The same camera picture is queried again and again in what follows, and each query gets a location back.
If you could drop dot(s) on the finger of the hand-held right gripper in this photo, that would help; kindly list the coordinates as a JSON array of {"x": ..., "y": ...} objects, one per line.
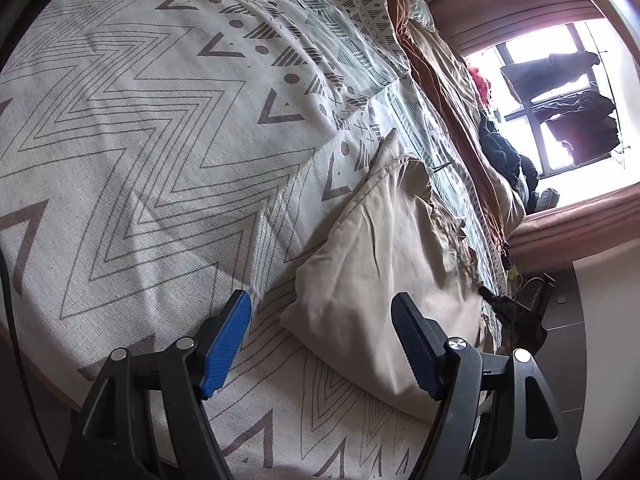
[{"x": 517, "y": 320}]

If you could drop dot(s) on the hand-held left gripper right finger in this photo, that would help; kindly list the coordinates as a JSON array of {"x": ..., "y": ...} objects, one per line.
[{"x": 415, "y": 350}]

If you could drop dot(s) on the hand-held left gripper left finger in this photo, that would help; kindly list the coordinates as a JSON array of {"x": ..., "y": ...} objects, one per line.
[{"x": 225, "y": 345}]

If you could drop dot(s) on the beige jacket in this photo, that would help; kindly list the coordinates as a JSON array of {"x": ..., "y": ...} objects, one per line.
[{"x": 390, "y": 260}]

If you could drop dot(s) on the black clothes pile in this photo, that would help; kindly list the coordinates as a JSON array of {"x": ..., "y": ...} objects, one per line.
[{"x": 500, "y": 152}]

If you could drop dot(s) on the pink curtain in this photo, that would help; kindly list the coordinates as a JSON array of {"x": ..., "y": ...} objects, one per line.
[
  {"x": 500, "y": 5},
  {"x": 575, "y": 230}
]

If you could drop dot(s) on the dark cushion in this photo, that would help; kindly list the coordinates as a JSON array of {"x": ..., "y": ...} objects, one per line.
[{"x": 545, "y": 199}]

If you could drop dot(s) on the dark hanging garment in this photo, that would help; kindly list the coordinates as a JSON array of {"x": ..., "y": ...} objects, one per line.
[
  {"x": 585, "y": 125},
  {"x": 540, "y": 77}
]

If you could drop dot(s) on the patterned bed sheet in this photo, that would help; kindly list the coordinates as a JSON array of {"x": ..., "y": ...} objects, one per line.
[{"x": 150, "y": 135}]

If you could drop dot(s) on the red cloth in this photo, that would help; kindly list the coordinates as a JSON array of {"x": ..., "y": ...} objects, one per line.
[{"x": 482, "y": 87}]

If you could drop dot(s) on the brown beige duvet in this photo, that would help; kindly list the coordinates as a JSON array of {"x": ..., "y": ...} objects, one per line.
[{"x": 450, "y": 70}]

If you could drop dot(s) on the window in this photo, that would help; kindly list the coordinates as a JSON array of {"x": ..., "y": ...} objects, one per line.
[{"x": 520, "y": 42}]

